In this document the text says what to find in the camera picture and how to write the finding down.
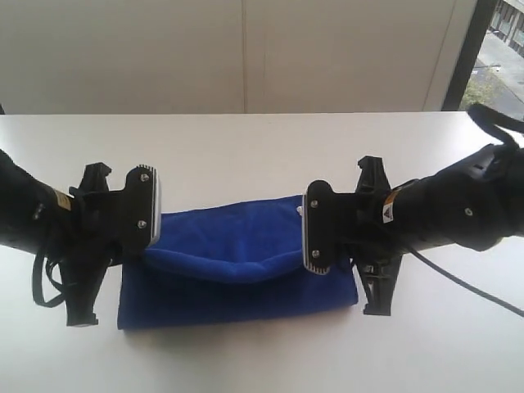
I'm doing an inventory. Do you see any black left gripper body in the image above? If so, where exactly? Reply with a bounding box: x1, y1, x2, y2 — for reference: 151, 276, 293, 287
61, 162, 121, 328

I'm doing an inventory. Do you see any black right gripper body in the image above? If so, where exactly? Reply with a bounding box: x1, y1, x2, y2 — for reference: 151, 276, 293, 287
341, 156, 402, 316

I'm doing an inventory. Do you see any blue terry towel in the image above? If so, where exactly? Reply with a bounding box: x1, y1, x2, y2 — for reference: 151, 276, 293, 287
117, 195, 359, 331

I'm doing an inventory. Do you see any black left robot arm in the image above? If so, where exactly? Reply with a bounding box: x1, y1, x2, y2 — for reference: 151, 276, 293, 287
1, 152, 119, 327

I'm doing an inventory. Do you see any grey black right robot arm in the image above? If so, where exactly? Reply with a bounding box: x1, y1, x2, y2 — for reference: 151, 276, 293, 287
346, 144, 523, 316

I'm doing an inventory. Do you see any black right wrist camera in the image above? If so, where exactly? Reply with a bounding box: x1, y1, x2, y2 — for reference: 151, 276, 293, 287
302, 179, 359, 276

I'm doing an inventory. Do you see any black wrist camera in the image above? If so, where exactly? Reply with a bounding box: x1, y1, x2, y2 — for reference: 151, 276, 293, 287
302, 179, 359, 276
82, 165, 161, 255

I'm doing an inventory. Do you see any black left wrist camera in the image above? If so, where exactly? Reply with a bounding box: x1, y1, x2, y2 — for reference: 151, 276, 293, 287
82, 165, 161, 255

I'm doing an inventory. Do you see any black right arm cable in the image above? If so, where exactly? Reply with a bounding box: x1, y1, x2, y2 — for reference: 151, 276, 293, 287
404, 102, 524, 318

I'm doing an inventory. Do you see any dark window frame post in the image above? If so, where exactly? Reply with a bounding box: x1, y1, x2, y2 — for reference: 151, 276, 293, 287
441, 0, 497, 111

